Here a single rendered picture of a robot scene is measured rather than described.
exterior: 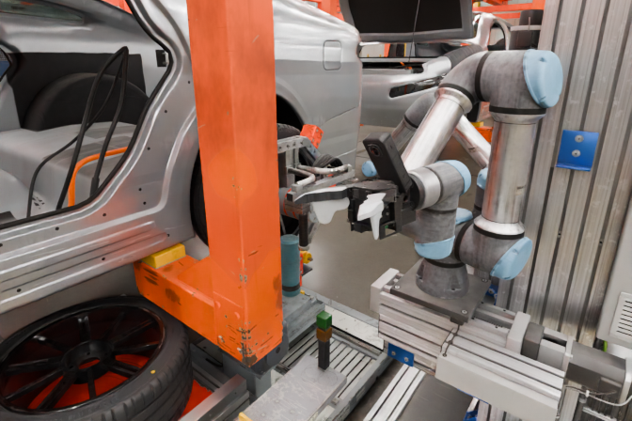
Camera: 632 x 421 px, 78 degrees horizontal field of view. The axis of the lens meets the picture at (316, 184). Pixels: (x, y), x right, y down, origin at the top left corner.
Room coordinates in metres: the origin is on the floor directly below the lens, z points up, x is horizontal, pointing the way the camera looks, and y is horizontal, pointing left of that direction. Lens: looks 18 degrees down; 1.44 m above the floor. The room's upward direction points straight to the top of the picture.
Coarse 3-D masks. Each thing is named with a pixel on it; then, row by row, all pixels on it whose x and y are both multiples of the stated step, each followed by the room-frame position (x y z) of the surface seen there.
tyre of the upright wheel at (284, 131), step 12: (288, 132) 1.72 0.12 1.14; (300, 132) 1.80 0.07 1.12; (192, 180) 1.54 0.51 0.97; (192, 192) 1.52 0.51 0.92; (192, 204) 1.52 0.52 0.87; (204, 204) 1.47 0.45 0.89; (192, 216) 1.52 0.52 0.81; (204, 216) 1.46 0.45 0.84; (204, 228) 1.48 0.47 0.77; (204, 240) 1.55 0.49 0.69
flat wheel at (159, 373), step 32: (64, 320) 1.25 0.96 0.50; (96, 320) 1.31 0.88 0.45; (128, 320) 1.32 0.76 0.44; (160, 320) 1.24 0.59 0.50; (0, 352) 1.07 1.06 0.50; (32, 352) 1.14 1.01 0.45; (64, 352) 1.23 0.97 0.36; (96, 352) 1.14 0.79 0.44; (128, 352) 1.11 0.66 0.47; (160, 352) 1.07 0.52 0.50; (0, 384) 0.96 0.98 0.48; (32, 384) 0.96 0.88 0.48; (64, 384) 0.96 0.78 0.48; (128, 384) 0.93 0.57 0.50; (160, 384) 0.96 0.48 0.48; (192, 384) 1.14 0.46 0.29; (0, 416) 0.82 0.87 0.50; (32, 416) 0.82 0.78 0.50; (64, 416) 0.82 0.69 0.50; (96, 416) 0.82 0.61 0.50; (128, 416) 0.86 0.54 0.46; (160, 416) 0.94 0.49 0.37
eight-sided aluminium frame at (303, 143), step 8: (296, 136) 1.70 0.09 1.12; (304, 136) 1.70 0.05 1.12; (280, 144) 1.56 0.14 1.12; (288, 144) 1.60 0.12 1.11; (296, 144) 1.64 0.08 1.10; (304, 144) 1.67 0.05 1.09; (280, 152) 1.56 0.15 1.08; (304, 152) 1.75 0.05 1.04; (312, 152) 1.73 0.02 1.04; (312, 160) 1.79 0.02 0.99; (320, 176) 1.84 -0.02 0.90; (312, 224) 1.74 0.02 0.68; (312, 232) 1.73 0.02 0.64
